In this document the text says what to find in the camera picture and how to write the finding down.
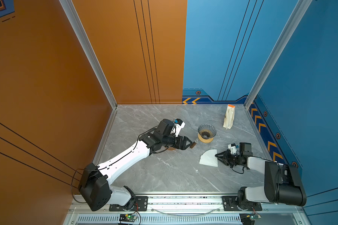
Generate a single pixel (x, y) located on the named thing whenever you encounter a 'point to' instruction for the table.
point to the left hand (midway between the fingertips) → (188, 142)
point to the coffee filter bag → (229, 119)
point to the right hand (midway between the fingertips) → (216, 156)
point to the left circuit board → (127, 217)
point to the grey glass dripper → (207, 131)
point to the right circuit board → (249, 218)
